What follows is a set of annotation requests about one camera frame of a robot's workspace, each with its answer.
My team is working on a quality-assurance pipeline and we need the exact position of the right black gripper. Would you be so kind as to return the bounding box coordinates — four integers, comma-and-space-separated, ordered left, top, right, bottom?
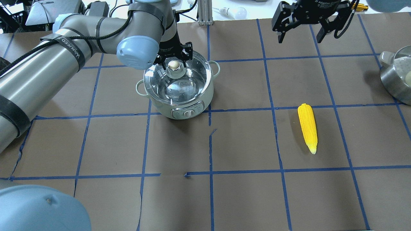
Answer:
272, 0, 356, 43

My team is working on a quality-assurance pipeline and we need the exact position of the black power adapter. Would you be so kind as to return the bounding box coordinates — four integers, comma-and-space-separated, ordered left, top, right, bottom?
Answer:
84, 1, 109, 17

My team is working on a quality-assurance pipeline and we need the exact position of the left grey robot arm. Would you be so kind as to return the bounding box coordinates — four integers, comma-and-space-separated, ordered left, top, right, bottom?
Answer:
0, 0, 193, 151

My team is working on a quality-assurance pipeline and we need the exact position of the aluminium frame post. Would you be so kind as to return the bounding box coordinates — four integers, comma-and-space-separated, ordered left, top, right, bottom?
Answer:
197, 0, 214, 25

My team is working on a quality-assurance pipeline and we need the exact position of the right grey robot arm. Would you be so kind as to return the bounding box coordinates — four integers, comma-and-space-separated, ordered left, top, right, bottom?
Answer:
271, 0, 410, 43

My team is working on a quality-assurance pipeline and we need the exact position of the gold brass fitting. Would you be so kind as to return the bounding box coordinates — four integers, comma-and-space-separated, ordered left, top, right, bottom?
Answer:
351, 3, 369, 12

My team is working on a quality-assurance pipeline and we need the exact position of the yellow corn cob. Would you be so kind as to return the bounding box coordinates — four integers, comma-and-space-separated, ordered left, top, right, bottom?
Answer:
297, 103, 318, 155

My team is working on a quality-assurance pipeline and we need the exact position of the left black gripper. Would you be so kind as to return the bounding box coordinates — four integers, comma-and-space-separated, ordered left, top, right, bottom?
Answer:
153, 41, 193, 68

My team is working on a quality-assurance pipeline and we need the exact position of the steel steamer pot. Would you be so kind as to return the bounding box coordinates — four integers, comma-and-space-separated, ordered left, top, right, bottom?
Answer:
379, 45, 411, 105

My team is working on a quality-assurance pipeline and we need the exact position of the pale green electric pot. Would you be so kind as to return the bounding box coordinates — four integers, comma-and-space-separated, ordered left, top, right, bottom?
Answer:
136, 57, 214, 120

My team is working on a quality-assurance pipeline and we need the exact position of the white steamed bun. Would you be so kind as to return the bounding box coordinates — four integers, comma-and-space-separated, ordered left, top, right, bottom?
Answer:
403, 71, 411, 86

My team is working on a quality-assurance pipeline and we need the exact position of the glass pot lid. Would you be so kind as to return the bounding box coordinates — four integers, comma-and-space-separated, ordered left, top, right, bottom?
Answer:
143, 51, 221, 105

